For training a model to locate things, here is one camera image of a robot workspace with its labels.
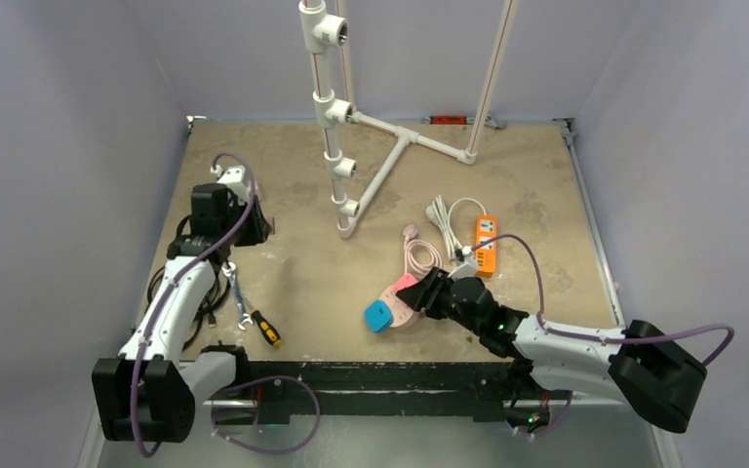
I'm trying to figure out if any pink plug adapter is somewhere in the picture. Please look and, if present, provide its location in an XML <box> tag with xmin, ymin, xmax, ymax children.
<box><xmin>392</xmin><ymin>273</ymin><xmax>418</xmax><ymax>293</ymax></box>

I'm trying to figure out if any pink round socket base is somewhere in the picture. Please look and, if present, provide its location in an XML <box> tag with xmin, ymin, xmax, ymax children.
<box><xmin>378</xmin><ymin>286</ymin><xmax>421</xmax><ymax>329</ymax></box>

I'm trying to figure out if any pink power cord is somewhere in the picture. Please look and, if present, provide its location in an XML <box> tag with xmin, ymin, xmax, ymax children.
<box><xmin>401</xmin><ymin>223</ymin><xmax>446</xmax><ymax>279</ymax></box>

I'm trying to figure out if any blue plug adapter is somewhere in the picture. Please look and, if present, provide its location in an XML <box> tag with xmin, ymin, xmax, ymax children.
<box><xmin>363</xmin><ymin>299</ymin><xmax>393</xmax><ymax>333</ymax></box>

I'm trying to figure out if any white power cord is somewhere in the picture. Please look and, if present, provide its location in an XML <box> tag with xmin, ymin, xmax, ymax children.
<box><xmin>424</xmin><ymin>194</ymin><xmax>489</xmax><ymax>259</ymax></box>

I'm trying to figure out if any orange power strip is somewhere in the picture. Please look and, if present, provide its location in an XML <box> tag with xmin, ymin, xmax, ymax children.
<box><xmin>474</xmin><ymin>214</ymin><xmax>498</xmax><ymax>279</ymax></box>

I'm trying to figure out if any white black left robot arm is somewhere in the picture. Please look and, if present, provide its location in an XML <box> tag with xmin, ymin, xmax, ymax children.
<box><xmin>91</xmin><ymin>183</ymin><xmax>273</xmax><ymax>447</ymax></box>

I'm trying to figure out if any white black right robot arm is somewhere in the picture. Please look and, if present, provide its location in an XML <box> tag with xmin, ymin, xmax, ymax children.
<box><xmin>396</xmin><ymin>269</ymin><xmax>707</xmax><ymax>434</ymax></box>

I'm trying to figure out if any silver open-end wrench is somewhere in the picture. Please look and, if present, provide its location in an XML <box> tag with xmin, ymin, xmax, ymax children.
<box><xmin>221</xmin><ymin>261</ymin><xmax>254</xmax><ymax>332</ymax></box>

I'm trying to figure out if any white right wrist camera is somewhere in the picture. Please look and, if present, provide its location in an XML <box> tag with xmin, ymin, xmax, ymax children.
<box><xmin>449</xmin><ymin>246</ymin><xmax>479</xmax><ymax>280</ymax></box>

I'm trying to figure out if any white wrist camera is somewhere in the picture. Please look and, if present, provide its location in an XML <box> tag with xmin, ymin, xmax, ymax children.
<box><xmin>210</xmin><ymin>165</ymin><xmax>250</xmax><ymax>205</ymax></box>
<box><xmin>449</xmin><ymin>246</ymin><xmax>479</xmax><ymax>280</ymax></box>

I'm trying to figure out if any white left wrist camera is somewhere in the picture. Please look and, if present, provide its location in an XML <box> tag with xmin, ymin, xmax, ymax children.
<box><xmin>210</xmin><ymin>165</ymin><xmax>250</xmax><ymax>205</ymax></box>

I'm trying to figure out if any black coiled cable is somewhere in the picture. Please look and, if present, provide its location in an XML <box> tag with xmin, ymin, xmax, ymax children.
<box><xmin>146</xmin><ymin>215</ymin><xmax>234</xmax><ymax>350</ymax></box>

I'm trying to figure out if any yellow black handled screwdriver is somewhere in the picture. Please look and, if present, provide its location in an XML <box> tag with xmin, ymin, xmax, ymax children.
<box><xmin>251</xmin><ymin>309</ymin><xmax>282</xmax><ymax>348</ymax></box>

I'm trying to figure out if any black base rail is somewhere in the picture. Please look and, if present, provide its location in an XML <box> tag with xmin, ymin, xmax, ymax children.
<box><xmin>212</xmin><ymin>361</ymin><xmax>548</xmax><ymax>424</ymax></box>

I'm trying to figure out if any white PVC pipe frame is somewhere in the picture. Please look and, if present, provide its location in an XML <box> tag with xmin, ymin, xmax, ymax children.
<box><xmin>297</xmin><ymin>1</ymin><xmax>519</xmax><ymax>239</ymax></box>

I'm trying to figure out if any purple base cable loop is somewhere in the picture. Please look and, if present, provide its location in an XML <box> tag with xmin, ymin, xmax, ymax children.
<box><xmin>210</xmin><ymin>375</ymin><xmax>322</xmax><ymax>457</ymax></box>

